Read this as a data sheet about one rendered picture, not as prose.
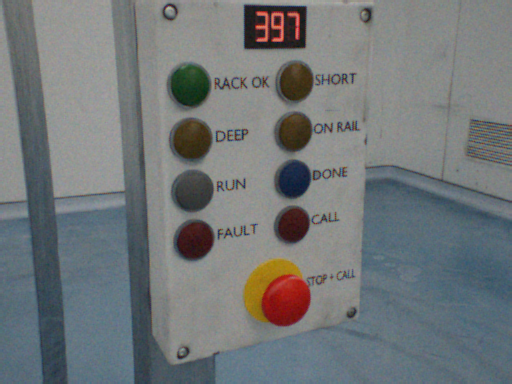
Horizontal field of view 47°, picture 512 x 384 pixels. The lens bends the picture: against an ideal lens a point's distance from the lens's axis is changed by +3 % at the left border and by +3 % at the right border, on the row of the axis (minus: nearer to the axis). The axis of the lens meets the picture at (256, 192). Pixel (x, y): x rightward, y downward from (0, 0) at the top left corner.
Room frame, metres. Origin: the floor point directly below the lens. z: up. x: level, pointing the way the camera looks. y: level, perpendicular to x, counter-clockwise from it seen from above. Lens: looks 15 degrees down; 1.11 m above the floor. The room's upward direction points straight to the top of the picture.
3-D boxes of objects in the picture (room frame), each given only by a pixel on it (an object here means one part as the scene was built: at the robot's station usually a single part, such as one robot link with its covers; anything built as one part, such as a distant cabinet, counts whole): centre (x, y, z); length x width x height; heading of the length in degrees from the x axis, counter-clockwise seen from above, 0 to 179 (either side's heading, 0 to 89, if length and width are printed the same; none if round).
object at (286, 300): (0.41, -0.02, 0.92); 0.04 x 0.04 x 0.04; 26
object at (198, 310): (0.45, 0.00, 1.01); 0.17 x 0.06 x 0.26; 116
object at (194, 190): (0.39, 0.04, 1.01); 0.03 x 0.01 x 0.03; 116
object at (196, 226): (0.39, 0.04, 0.97); 0.03 x 0.01 x 0.03; 116
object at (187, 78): (0.39, 0.04, 1.08); 0.03 x 0.01 x 0.03; 116
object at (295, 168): (0.42, -0.03, 1.01); 0.03 x 0.01 x 0.03; 116
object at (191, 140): (0.39, 0.04, 1.05); 0.03 x 0.01 x 0.03; 116
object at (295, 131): (0.42, -0.03, 1.05); 0.03 x 0.01 x 0.03; 116
